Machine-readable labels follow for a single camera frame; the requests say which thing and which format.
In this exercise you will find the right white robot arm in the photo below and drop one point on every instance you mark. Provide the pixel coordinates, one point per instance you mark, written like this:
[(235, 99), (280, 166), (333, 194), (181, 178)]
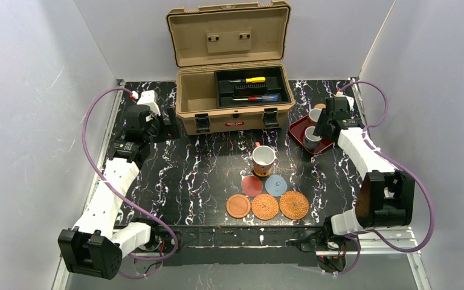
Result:
[(386, 196)]

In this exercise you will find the tan plastic toolbox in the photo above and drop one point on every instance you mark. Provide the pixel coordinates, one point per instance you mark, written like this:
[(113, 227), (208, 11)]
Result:
[(220, 37)]

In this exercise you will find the blue round coaster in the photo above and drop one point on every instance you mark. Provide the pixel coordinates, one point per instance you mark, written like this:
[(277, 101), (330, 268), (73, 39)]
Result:
[(276, 185)]

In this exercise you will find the smooth wooden coaster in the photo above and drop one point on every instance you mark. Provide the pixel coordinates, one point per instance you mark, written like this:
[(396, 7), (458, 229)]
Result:
[(238, 206)]

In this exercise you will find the woven rattan coaster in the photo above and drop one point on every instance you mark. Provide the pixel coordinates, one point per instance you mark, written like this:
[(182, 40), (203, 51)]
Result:
[(294, 205), (265, 207)]

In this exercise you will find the red round coaster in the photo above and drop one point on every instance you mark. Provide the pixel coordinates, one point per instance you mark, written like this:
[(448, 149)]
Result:
[(252, 186)]

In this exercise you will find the small white cup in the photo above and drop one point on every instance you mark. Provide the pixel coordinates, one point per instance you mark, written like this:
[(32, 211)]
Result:
[(313, 116)]

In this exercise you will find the white cup floral pattern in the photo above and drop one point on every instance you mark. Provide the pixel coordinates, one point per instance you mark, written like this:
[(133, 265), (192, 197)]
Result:
[(263, 158)]

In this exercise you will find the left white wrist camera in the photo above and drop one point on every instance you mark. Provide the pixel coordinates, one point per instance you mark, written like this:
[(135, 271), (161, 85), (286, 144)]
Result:
[(150, 98)]

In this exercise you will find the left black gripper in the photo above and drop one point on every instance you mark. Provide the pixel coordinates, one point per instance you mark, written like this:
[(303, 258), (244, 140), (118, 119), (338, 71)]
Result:
[(170, 123)]

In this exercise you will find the red serving tray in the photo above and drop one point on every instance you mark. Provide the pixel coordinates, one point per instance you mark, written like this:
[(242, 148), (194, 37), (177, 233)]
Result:
[(298, 130)]

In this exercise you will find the yellow handled screwdriver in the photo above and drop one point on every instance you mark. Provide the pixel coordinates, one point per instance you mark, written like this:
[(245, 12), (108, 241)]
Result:
[(249, 80)]

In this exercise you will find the black toolbox tray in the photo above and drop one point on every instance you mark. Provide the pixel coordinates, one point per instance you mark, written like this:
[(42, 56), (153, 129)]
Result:
[(276, 84)]

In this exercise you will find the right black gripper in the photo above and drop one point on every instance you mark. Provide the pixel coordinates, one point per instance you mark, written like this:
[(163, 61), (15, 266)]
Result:
[(322, 130)]

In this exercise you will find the red blue handled screwdriver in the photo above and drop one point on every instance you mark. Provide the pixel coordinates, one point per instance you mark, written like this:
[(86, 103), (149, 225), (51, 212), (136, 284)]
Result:
[(261, 98)]

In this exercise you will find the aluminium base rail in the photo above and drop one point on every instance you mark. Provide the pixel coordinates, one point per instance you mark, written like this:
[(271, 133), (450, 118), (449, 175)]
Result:
[(258, 258)]

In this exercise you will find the white cup dark outside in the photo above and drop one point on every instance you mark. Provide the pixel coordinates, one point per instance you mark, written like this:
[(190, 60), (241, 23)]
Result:
[(310, 140)]

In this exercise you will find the small orange cup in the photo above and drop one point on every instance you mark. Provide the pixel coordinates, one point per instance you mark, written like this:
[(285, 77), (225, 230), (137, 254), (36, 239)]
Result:
[(320, 106)]

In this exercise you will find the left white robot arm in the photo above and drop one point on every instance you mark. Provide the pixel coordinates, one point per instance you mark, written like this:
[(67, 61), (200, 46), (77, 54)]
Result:
[(91, 247)]

